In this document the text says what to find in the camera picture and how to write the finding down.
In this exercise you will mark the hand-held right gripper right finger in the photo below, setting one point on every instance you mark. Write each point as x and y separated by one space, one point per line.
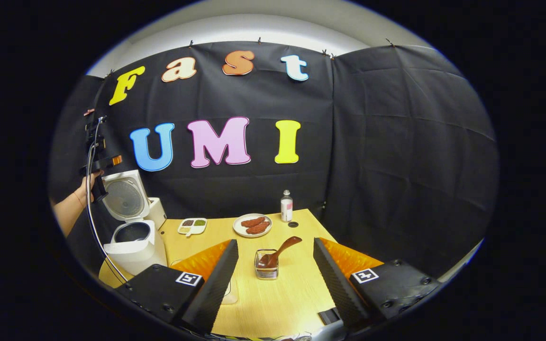
334 284

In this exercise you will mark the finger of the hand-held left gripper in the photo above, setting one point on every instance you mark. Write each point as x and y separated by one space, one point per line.
116 160

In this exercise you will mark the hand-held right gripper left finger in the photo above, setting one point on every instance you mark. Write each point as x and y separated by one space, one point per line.
216 284

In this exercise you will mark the dark wooden spoon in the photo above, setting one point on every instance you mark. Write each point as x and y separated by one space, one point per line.
282 248

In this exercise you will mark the white rice cooker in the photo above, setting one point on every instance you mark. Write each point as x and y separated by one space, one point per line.
135 253

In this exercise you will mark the pink cloth clip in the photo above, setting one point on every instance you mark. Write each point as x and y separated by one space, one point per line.
89 112

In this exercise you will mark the white round plate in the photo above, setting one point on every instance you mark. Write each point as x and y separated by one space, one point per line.
238 229

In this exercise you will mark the white divided grain dish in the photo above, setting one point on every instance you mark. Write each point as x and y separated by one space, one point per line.
192 229

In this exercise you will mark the white toaster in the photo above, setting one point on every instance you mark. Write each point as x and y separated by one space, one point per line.
158 213

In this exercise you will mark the red meat piece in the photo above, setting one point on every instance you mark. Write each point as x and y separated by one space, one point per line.
252 221
258 228

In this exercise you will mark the clear bottle pink label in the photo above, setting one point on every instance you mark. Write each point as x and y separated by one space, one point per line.
286 208

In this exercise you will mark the black backdrop cloth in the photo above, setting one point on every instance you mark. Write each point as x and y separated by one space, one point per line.
372 142

